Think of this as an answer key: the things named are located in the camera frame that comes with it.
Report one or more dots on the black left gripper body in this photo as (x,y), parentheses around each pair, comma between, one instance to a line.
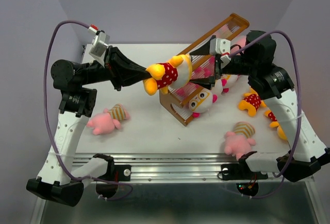
(96,73)

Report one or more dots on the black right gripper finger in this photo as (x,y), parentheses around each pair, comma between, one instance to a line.
(208,82)
(204,49)

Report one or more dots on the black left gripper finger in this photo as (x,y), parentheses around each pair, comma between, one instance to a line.
(127,78)
(118,63)

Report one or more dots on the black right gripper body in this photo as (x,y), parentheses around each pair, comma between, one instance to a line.
(242,67)

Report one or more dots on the pink plush with wheels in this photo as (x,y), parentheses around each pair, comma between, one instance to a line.
(239,40)

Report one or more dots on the white glasses plush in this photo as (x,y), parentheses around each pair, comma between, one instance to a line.
(217,89)
(228,81)
(200,102)

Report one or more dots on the yellow bear plush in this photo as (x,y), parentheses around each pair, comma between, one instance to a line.
(175,73)
(251,103)
(275,124)

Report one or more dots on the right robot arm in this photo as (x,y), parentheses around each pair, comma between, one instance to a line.
(307,153)

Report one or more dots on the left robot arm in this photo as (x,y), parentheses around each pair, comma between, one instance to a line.
(57,181)

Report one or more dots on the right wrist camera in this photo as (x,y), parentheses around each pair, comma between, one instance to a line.
(221,47)

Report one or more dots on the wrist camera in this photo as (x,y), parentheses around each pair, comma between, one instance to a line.
(221,47)
(99,44)

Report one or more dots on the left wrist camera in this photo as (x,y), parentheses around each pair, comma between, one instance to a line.
(99,44)

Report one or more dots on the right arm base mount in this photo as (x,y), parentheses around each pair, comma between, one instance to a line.
(247,184)

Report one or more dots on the aluminium rail frame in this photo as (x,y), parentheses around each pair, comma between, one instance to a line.
(166,168)

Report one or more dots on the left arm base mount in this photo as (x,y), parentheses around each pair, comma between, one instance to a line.
(110,192)

